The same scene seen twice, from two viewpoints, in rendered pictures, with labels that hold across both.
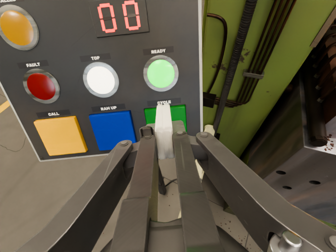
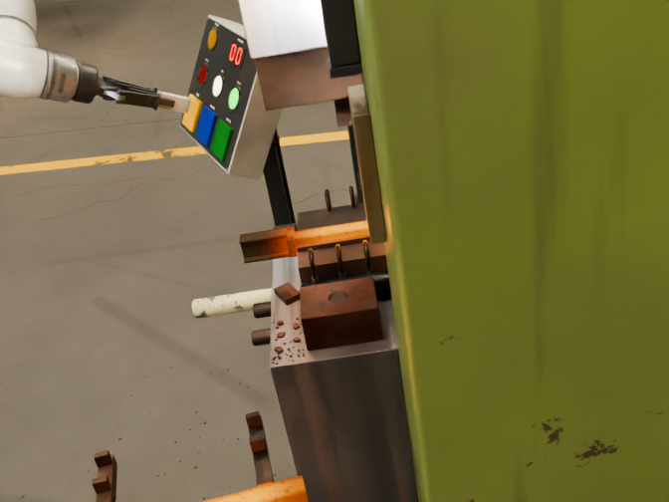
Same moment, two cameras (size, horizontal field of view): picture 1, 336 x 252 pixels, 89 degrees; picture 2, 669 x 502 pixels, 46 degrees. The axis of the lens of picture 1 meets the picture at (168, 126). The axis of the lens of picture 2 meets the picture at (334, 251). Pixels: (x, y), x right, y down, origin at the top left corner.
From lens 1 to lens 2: 161 cm
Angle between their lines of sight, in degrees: 50
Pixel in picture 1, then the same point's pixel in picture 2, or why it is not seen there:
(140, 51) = (234, 78)
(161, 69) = (234, 95)
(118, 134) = (204, 128)
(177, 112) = (226, 130)
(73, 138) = (192, 117)
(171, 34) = (245, 76)
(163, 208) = not seen: hidden behind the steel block
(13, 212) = (195, 264)
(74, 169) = not seen: hidden behind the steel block
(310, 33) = not seen: hidden behind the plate
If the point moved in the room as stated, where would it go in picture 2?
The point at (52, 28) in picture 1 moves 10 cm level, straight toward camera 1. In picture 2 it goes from (219, 46) to (191, 62)
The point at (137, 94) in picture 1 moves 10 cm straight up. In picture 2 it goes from (223, 106) to (213, 62)
